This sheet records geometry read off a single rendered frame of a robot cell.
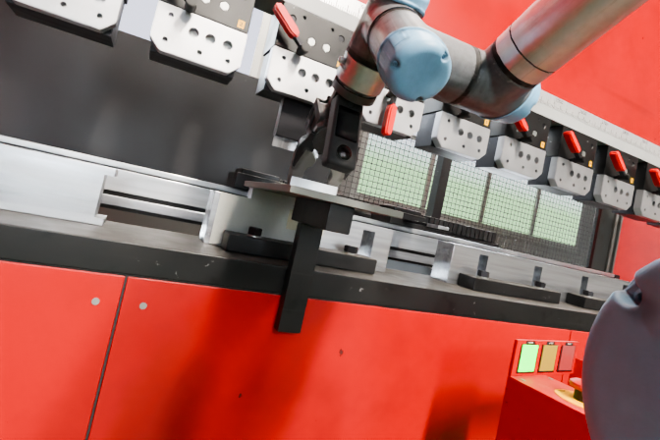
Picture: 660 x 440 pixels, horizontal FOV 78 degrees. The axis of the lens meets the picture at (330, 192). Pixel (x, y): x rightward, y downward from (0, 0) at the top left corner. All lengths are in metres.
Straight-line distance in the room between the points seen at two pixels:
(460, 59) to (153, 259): 0.49
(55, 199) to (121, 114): 0.57
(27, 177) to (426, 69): 0.60
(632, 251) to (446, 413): 1.95
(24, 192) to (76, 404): 0.32
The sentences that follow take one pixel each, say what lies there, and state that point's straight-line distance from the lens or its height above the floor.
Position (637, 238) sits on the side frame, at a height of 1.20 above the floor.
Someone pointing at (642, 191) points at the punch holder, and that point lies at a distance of 1.57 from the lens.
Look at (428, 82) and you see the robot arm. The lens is 0.48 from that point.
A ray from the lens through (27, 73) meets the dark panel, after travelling 1.33.
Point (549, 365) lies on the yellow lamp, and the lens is 0.87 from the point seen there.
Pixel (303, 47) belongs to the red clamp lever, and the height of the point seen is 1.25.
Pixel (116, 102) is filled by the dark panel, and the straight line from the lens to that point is 1.29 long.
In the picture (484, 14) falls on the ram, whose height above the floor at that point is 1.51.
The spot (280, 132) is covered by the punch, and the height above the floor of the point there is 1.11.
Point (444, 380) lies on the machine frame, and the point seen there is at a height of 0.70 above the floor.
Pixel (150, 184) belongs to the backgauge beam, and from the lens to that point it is 1.00.
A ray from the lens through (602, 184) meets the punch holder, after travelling 1.40.
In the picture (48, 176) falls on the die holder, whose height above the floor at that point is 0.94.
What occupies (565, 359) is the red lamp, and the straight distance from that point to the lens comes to 0.91.
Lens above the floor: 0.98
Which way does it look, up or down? 3 degrees up
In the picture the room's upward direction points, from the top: 13 degrees clockwise
